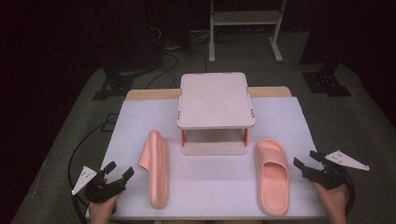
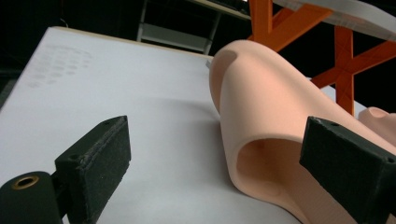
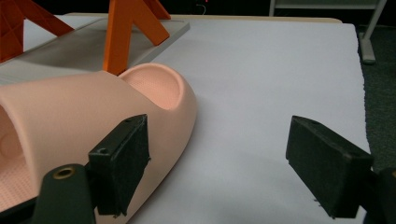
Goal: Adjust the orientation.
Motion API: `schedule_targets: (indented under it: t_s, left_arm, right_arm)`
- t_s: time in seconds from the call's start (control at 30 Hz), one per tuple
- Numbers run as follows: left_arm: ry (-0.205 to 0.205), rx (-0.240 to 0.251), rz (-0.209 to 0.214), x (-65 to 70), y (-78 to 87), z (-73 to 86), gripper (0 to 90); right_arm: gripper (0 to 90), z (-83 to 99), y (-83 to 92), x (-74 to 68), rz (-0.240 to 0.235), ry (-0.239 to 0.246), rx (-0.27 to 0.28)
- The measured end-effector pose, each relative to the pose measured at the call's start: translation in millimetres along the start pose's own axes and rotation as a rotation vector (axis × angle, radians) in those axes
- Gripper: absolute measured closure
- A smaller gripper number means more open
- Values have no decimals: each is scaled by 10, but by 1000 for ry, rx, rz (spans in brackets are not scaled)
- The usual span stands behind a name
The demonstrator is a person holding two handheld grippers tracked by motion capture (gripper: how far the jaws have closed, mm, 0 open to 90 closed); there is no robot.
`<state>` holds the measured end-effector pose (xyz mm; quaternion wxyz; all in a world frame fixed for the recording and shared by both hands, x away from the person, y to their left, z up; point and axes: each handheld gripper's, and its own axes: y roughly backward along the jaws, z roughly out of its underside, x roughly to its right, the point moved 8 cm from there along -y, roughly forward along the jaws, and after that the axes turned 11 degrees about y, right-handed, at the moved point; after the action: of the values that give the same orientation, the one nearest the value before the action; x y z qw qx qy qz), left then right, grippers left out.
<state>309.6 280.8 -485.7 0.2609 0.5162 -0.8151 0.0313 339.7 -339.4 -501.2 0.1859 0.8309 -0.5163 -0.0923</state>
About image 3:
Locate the grey shoe rack orange legs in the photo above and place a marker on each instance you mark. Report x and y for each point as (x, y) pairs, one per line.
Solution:
(120, 37)

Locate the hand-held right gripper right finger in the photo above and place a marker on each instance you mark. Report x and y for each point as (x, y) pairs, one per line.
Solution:
(323, 165)

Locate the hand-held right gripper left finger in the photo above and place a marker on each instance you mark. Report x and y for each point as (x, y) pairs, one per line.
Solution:
(121, 168)

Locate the white metal stand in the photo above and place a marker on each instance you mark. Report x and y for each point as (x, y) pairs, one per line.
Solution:
(369, 40)

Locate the pink foam slipper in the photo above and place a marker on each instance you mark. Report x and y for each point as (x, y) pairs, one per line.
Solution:
(77, 112)

